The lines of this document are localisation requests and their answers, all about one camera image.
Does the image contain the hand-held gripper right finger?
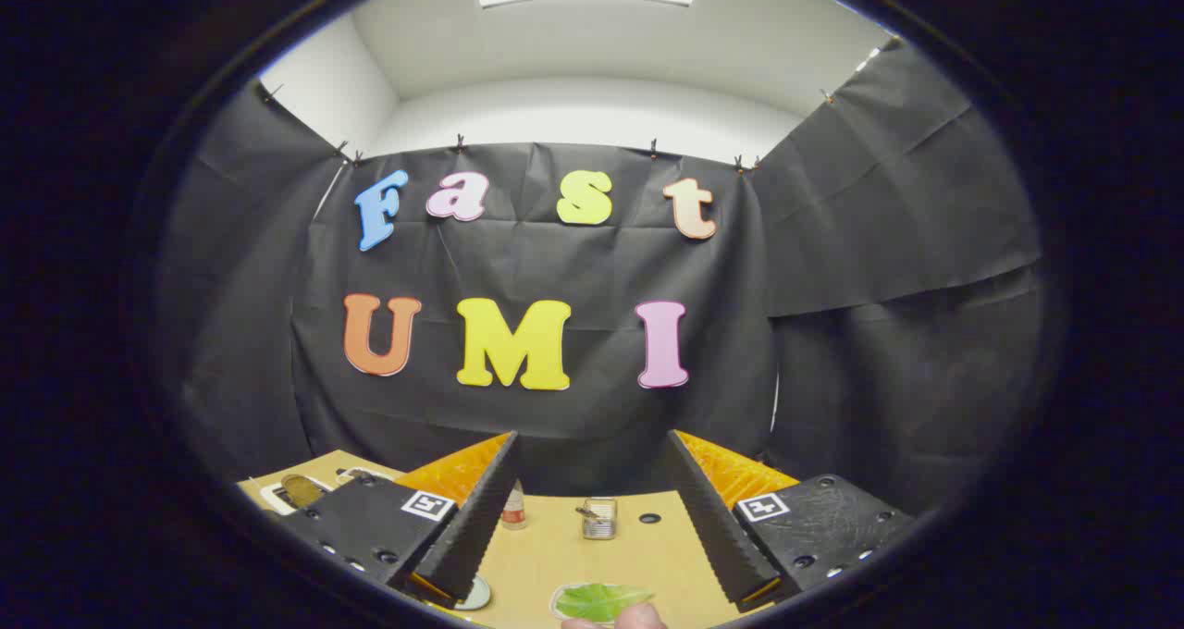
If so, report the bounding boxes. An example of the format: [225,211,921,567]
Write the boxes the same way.
[664,430,919,611]

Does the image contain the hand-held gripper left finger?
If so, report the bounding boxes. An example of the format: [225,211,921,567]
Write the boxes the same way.
[276,431,521,610]

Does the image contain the green lettuce leaf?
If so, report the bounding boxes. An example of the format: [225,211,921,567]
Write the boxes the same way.
[555,585,654,623]

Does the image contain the white oval plate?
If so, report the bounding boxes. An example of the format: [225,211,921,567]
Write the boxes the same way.
[550,581,653,623]

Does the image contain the white toaster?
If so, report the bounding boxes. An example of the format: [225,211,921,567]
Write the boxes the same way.
[259,474,334,516]

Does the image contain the black backdrop cloth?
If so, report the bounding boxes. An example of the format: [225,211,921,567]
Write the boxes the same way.
[157,37,1046,519]

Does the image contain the metal wire utensil basket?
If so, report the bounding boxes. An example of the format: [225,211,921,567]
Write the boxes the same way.
[575,497,619,541]

